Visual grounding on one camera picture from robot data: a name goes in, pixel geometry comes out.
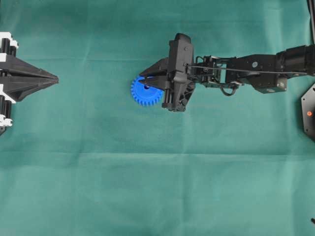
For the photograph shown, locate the black cable top right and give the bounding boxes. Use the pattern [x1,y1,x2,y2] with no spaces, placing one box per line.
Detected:
[307,0,315,45]

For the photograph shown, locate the blue plastic gear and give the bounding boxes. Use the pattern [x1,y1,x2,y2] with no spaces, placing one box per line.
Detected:
[130,76,163,106]

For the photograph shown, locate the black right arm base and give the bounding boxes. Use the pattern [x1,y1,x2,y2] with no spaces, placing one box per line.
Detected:
[301,84,315,142]

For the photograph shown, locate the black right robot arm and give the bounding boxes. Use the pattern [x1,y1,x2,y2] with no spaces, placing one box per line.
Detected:
[140,33,315,112]

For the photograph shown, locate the green table cloth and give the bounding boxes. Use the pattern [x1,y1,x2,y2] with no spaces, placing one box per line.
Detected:
[0,0,315,236]

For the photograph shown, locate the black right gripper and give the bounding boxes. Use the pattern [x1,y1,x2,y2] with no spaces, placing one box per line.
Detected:
[139,33,195,112]

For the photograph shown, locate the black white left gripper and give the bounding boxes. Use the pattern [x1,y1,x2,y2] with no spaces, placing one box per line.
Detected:
[0,31,60,135]

